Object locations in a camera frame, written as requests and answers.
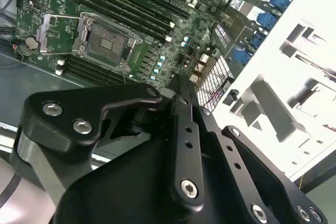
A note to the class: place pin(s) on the metal socket cover frame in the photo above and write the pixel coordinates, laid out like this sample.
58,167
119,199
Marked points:
42,33

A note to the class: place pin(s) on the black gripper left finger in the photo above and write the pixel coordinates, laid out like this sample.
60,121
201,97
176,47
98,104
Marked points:
65,98

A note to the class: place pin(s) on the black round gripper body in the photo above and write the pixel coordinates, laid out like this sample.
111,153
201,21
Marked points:
126,195

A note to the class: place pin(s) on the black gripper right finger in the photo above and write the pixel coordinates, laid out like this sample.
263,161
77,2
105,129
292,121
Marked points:
262,171

